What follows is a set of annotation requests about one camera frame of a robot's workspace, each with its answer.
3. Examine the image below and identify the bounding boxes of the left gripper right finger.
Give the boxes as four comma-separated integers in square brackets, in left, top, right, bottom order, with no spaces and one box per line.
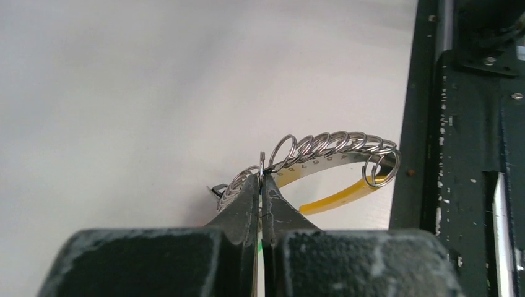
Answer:
[261,175,464,296]

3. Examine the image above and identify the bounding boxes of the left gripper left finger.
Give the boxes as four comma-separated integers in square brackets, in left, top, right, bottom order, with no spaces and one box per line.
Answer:
[38,176,259,296]

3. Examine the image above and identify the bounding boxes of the metal key organizer ring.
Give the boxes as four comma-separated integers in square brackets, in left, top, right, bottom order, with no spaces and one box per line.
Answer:
[207,131,402,217]

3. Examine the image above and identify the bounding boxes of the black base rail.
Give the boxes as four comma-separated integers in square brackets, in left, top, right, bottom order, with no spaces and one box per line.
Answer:
[389,1,524,296]

